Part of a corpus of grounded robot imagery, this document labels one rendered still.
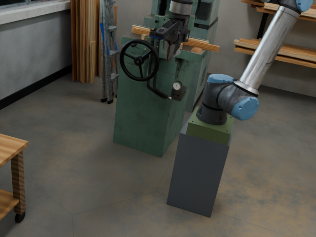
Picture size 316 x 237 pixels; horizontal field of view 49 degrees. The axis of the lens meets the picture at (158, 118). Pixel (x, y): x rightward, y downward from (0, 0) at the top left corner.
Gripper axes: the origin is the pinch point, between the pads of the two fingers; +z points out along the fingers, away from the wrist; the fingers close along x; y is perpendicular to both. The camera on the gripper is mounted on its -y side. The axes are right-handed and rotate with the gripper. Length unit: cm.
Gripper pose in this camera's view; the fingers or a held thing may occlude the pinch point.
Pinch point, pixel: (167, 59)
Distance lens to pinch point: 153.9
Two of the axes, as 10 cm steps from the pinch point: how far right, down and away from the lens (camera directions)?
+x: -7.1, -4.1, 5.7
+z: -1.6, 8.8, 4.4
